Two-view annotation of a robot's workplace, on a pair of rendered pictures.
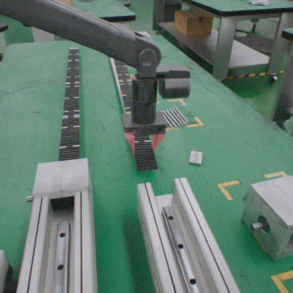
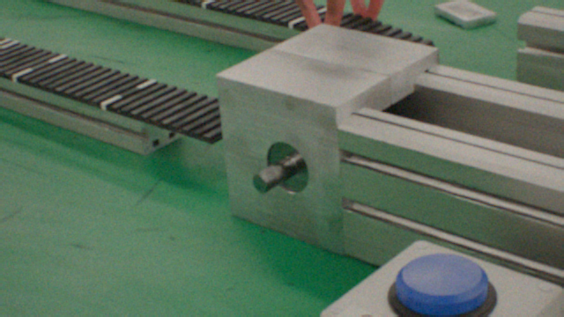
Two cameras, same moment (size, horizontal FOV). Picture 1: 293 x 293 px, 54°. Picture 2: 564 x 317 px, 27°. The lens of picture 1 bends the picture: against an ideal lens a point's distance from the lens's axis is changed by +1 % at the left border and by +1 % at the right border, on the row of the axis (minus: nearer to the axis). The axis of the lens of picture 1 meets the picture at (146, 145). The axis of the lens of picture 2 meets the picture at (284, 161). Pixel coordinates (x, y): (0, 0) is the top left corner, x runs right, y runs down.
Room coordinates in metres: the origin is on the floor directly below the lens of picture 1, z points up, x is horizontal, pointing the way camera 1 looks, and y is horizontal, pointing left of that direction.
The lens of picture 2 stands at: (-0.07, 0.57, 1.13)
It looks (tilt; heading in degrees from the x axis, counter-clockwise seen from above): 26 degrees down; 324
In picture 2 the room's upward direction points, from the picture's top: 5 degrees counter-clockwise
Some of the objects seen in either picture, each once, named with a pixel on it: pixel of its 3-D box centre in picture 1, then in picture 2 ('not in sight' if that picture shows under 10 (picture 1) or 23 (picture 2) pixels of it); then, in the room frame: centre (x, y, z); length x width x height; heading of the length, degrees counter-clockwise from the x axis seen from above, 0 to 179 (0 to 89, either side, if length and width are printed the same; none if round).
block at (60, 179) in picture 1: (59, 193); (320, 141); (0.42, 0.18, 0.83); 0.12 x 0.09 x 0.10; 101
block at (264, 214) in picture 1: (276, 217); not in sight; (0.36, -0.24, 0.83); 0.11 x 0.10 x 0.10; 108
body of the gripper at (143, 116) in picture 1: (143, 111); not in sight; (0.59, 0.01, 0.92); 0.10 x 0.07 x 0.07; 101
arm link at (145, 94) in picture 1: (147, 87); not in sight; (0.59, 0.00, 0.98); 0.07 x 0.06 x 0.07; 99
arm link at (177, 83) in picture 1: (162, 71); not in sight; (0.60, -0.04, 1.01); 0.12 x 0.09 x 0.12; 99
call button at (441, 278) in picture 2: not in sight; (441, 291); (0.23, 0.26, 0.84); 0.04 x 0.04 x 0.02
